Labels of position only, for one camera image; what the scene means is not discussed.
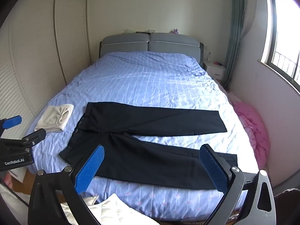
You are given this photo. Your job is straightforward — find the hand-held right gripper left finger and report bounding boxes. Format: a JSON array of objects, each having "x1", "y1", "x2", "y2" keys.
[{"x1": 28, "y1": 145, "x2": 105, "y2": 225}]

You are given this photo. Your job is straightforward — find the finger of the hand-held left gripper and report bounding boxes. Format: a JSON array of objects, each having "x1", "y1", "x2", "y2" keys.
[
  {"x1": 0, "y1": 115, "x2": 22, "y2": 130},
  {"x1": 22, "y1": 128, "x2": 47, "y2": 147}
]

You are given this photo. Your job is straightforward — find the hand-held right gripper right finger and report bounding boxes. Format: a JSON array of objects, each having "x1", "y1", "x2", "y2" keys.
[{"x1": 199, "y1": 143, "x2": 276, "y2": 225}]

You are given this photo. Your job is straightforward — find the black pants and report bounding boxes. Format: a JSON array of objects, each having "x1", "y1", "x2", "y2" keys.
[{"x1": 58, "y1": 101, "x2": 238, "y2": 190}]

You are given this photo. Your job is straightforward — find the person's left hand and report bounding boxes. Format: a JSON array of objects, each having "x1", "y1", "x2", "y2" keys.
[{"x1": 4, "y1": 172, "x2": 15, "y2": 188}]

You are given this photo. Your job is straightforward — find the folded white cloth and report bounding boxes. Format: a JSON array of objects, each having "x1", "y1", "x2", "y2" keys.
[{"x1": 34, "y1": 103, "x2": 74, "y2": 133}]

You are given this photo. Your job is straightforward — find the white quilted cloth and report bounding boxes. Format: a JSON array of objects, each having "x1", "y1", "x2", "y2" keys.
[{"x1": 60, "y1": 193, "x2": 141, "y2": 225}]

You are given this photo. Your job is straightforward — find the pink blanket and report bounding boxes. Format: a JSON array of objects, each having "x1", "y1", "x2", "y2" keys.
[{"x1": 228, "y1": 92, "x2": 270, "y2": 167}]

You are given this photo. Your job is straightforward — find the cream louvered wardrobe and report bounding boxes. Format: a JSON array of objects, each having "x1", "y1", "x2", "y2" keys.
[{"x1": 0, "y1": 0, "x2": 92, "y2": 132}]

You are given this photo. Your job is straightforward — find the dark brown furniture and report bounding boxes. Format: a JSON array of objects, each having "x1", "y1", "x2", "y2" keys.
[{"x1": 274, "y1": 189, "x2": 300, "y2": 225}]

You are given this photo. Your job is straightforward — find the white nightstand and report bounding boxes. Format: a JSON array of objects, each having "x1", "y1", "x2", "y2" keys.
[{"x1": 203, "y1": 60, "x2": 227, "y2": 81}]

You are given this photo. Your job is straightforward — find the blue floral bed sheet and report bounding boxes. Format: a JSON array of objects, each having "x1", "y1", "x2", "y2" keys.
[{"x1": 28, "y1": 52, "x2": 259, "y2": 222}]

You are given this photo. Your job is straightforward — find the grey padded headboard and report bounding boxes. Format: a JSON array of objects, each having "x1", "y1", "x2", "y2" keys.
[{"x1": 99, "y1": 33, "x2": 204, "y2": 69}]

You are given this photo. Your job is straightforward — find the green curtain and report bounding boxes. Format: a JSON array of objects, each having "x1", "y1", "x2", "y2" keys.
[{"x1": 221, "y1": 0, "x2": 249, "y2": 91}]

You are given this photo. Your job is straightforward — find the window with dark frame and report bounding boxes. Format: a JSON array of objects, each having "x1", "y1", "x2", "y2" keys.
[{"x1": 258, "y1": 0, "x2": 300, "y2": 87}]

